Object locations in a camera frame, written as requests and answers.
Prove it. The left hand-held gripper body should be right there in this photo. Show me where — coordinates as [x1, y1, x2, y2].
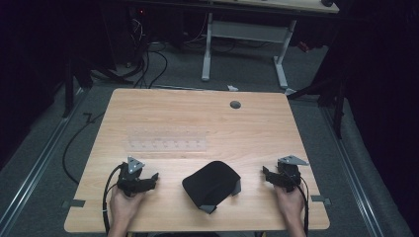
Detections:
[117, 156, 156, 198]

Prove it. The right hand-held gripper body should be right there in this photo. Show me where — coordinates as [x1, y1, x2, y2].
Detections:
[276, 155, 310, 194]

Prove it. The black fabric pouch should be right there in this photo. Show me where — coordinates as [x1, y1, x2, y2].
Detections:
[181, 160, 242, 215]

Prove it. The person's left hand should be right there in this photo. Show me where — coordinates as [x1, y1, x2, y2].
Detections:
[109, 186, 146, 229]

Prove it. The person's right hand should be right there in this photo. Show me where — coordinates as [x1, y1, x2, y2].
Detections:
[274, 183, 306, 226]

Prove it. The clear plastic rack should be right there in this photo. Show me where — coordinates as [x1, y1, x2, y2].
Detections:
[126, 125, 210, 153]

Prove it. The grey tape strip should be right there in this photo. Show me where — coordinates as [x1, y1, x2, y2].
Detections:
[310, 195, 332, 205]
[61, 198, 86, 209]

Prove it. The black metal stand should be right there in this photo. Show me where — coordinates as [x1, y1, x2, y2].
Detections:
[61, 48, 133, 119]

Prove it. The white metal-framed desk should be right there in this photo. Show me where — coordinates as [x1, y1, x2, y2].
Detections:
[201, 0, 340, 91]

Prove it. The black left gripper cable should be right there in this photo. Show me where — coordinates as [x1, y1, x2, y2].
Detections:
[102, 163, 124, 235]

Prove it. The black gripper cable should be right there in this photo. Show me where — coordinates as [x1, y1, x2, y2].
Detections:
[290, 171, 310, 237]
[102, 163, 124, 235]

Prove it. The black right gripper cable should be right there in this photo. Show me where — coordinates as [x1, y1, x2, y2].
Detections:
[290, 171, 310, 237]

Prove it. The metal floor rail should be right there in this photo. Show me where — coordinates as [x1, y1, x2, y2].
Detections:
[319, 104, 385, 237]
[0, 88, 87, 237]

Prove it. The black floor cable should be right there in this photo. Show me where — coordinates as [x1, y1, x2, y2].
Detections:
[61, 112, 107, 186]

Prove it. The bundle of black cables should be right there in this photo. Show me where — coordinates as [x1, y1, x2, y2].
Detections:
[125, 18, 170, 90]

